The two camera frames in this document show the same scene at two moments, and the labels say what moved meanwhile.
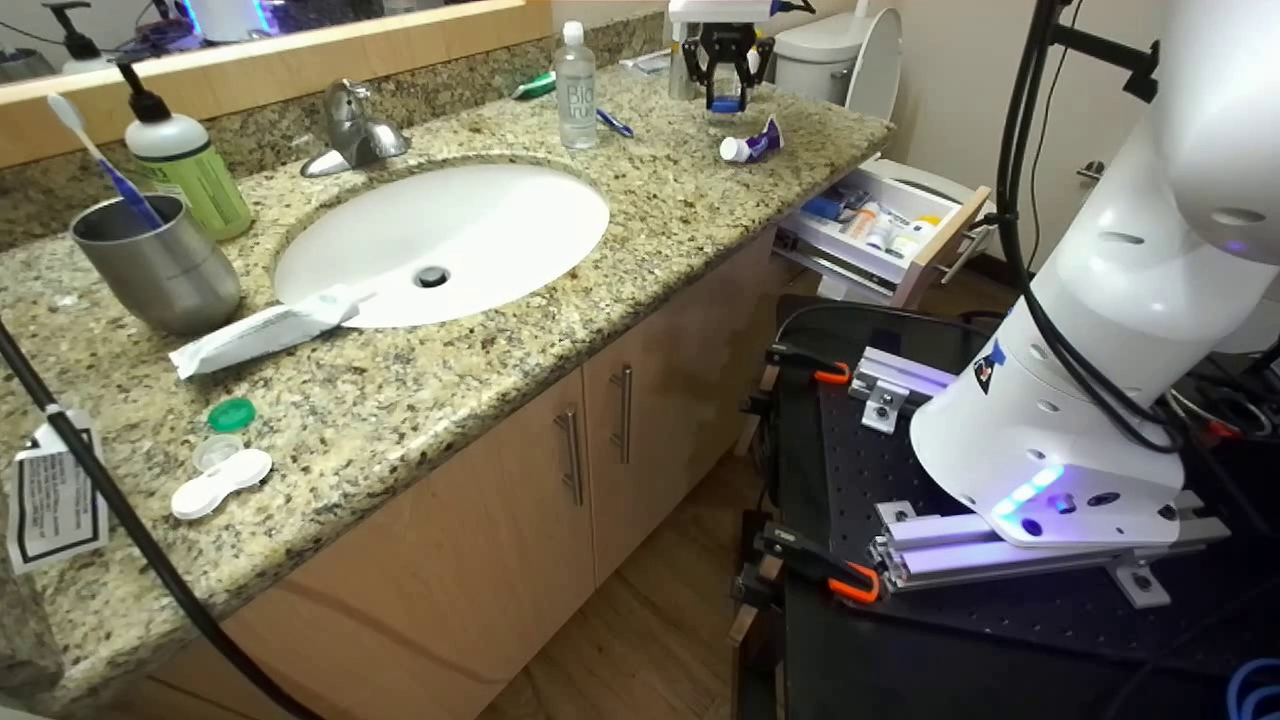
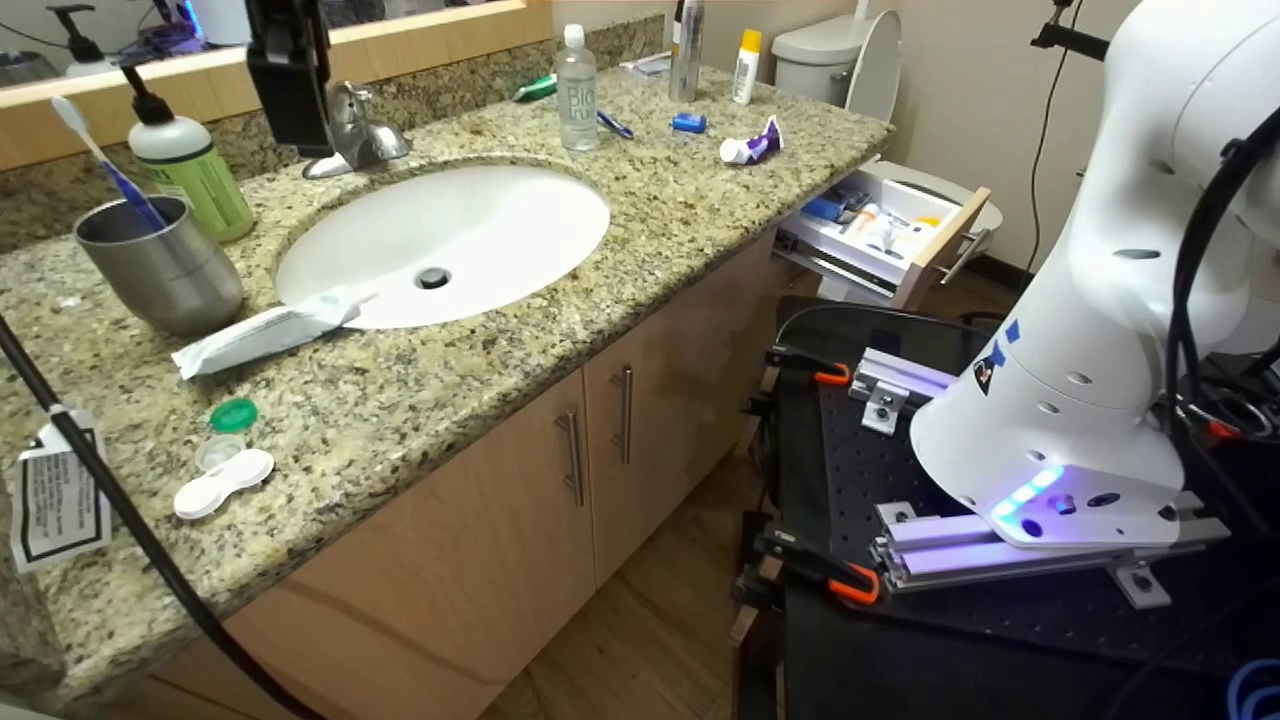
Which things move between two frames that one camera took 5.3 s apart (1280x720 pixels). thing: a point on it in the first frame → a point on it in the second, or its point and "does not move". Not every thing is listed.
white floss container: x=208 y=489 does not move
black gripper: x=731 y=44 → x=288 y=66
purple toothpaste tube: x=746 y=148 does not move
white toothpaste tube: x=264 y=328 does not move
